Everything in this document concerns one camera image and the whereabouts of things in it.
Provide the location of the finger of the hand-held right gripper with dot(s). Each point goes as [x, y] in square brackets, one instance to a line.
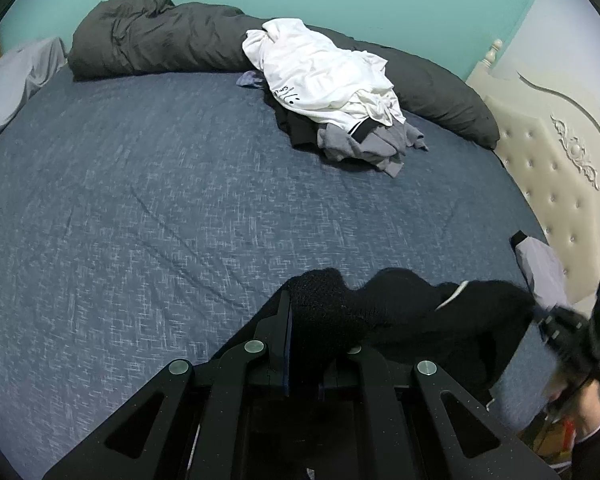
[557, 327]

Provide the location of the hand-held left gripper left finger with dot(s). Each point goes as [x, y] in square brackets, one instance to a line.
[284, 345]

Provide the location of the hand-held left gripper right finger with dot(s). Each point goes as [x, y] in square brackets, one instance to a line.
[367, 375]

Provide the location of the black sweater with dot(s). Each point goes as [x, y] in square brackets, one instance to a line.
[405, 320]

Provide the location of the person's right hand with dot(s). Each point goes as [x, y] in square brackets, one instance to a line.
[587, 405]

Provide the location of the folded lavender garment black cuff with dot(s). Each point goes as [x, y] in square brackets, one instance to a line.
[545, 265]

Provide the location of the cream tufted headboard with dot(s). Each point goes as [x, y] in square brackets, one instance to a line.
[545, 150]

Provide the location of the grey garment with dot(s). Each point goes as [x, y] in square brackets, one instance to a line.
[360, 147]

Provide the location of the bed with blue sheet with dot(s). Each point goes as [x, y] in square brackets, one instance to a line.
[130, 185]

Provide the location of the small blue-grey cloth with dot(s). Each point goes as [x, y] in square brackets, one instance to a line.
[250, 79]

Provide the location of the white garment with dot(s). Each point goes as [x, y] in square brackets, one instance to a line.
[320, 75]

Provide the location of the dark grey duvet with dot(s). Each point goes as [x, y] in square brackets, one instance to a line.
[180, 35]

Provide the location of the light grey sheet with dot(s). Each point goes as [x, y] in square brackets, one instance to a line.
[10, 85]

